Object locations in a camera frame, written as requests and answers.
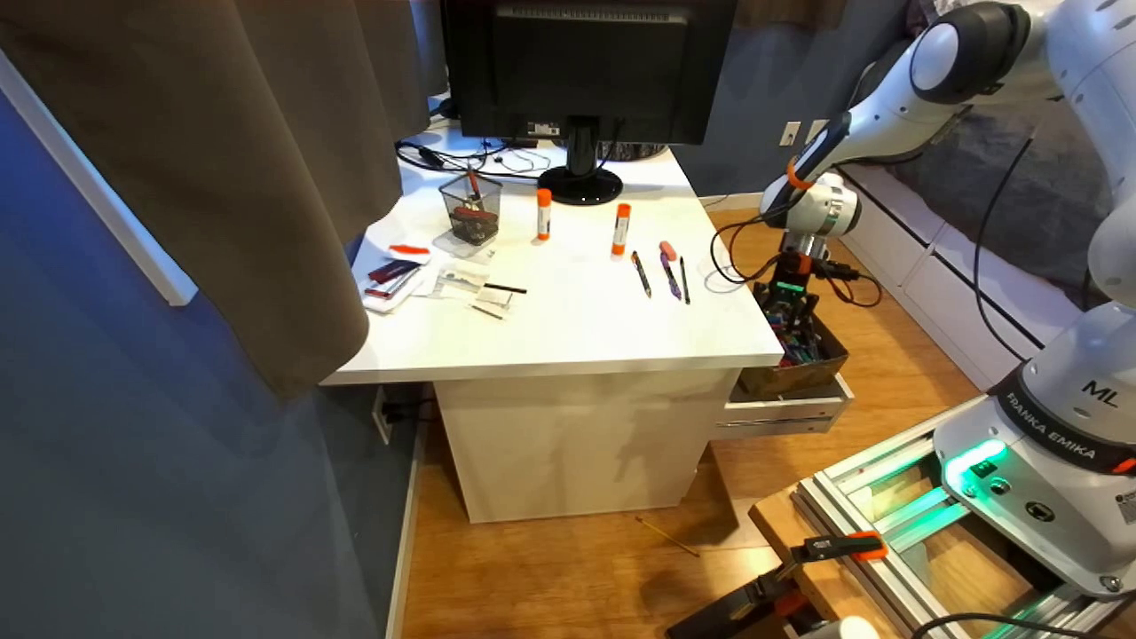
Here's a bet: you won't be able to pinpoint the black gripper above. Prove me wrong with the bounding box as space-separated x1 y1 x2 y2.
775 231 830 338

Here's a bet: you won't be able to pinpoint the black orange pencil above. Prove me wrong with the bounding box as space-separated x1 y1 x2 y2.
628 248 656 302

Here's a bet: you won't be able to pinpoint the purple pen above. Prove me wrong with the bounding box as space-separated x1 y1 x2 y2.
656 241 686 302

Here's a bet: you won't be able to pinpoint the grey bed mattress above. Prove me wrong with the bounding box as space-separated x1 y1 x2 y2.
845 32 1136 313

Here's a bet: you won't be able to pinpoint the orange white glue stick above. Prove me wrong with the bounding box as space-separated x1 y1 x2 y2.
606 197 636 260
532 184 558 245

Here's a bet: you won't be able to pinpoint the wooden base board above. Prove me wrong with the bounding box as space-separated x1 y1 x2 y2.
744 484 900 639

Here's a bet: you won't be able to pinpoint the white desk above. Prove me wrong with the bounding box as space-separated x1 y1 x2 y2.
320 137 787 530

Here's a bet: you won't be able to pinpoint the orange black clamp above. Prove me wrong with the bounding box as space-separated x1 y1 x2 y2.
790 530 891 569

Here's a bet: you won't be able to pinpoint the black monitor stand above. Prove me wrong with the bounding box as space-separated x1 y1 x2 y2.
537 115 628 209

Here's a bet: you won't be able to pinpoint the black clamp body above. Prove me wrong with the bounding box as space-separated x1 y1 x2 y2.
662 559 819 639

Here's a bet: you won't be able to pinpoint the black computer monitor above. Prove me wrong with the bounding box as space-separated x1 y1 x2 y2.
436 0 738 151

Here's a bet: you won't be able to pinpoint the small white paper slips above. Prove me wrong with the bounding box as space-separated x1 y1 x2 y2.
429 261 528 324

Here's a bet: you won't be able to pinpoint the white notebook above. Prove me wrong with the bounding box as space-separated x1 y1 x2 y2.
351 241 445 318

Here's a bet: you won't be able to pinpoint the dark phone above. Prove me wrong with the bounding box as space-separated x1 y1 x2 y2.
364 257 425 302

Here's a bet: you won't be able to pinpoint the brown curtain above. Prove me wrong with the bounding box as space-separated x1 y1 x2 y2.
0 0 436 402

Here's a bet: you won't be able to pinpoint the white bed frame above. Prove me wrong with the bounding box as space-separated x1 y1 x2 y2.
827 162 1069 394

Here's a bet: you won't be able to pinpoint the white wall outlet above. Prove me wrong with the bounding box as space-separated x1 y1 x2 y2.
777 118 830 149

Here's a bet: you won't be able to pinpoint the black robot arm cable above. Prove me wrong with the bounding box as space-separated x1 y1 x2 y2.
968 133 1058 358

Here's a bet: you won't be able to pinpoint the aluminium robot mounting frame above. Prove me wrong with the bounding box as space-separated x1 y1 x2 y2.
790 429 1136 639

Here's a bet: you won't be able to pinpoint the black desk cables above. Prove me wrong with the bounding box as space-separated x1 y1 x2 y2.
391 133 571 180

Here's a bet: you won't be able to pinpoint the white wall trim strip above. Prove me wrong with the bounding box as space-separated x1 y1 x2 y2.
0 49 202 313

